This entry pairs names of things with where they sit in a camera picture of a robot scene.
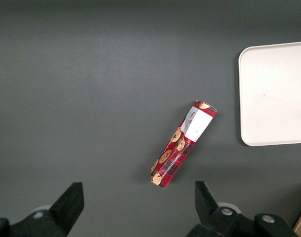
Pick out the cream plastic tray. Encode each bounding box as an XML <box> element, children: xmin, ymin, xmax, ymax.
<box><xmin>238</xmin><ymin>40</ymin><xmax>301</xmax><ymax>147</ymax></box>

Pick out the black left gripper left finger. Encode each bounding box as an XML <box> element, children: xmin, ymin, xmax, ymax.
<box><xmin>0</xmin><ymin>182</ymin><xmax>85</xmax><ymax>237</ymax></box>

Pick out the red tartan cookie box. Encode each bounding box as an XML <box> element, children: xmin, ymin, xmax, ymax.
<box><xmin>150</xmin><ymin>99</ymin><xmax>218</xmax><ymax>191</ymax></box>

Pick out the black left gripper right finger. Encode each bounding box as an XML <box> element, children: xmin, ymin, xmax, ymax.
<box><xmin>186</xmin><ymin>181</ymin><xmax>299</xmax><ymax>237</ymax></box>

